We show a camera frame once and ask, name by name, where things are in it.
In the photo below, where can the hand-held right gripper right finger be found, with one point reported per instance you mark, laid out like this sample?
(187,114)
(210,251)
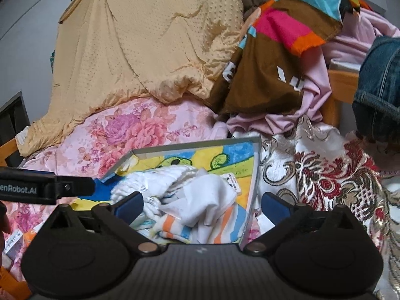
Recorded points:
(276,207)

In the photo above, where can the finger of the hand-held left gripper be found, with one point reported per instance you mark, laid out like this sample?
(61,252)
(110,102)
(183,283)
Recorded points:
(75,187)

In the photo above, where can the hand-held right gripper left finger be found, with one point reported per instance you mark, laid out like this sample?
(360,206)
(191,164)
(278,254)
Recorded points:
(129,207)

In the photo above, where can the white printed cloth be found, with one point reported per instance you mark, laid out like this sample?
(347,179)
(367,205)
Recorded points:
(145,226)

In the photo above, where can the grey cardboard box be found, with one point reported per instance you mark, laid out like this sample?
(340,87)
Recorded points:
(254,178)

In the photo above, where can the striped sock yellow cuff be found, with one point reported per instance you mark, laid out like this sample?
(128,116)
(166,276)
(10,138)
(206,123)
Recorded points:
(231,225)

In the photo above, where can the white knitted cloth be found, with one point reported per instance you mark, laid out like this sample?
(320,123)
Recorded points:
(200,200)

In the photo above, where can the printed label card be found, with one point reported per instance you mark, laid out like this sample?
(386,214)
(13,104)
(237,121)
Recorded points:
(232,185)

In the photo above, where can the small white orange box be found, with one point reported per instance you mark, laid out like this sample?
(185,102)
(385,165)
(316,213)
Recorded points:
(18,240)

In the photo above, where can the white red ornate cloth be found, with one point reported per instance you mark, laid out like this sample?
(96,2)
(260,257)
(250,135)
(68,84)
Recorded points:
(328,168)

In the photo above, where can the dark grey board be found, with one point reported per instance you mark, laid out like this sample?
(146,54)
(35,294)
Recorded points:
(14,122)

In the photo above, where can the pink floral bedsheet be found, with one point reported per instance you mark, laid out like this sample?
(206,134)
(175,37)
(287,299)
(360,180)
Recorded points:
(125,131)

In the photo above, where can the yellow blue cartoon towel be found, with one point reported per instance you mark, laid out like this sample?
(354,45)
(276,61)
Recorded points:
(193,159)

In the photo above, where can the brown multicolour blanket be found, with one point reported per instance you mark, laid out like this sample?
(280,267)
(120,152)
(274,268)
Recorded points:
(265,78)

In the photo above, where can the blue jeans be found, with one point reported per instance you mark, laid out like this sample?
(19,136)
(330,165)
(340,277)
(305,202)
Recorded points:
(381,84)

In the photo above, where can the yellow quilt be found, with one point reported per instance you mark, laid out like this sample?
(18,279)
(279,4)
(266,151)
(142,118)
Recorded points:
(140,37)

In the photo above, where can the pale pink cloth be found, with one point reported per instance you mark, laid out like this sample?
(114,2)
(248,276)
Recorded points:
(359,34)

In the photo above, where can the wooden bed frame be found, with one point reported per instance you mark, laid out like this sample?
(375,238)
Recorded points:
(340,81)

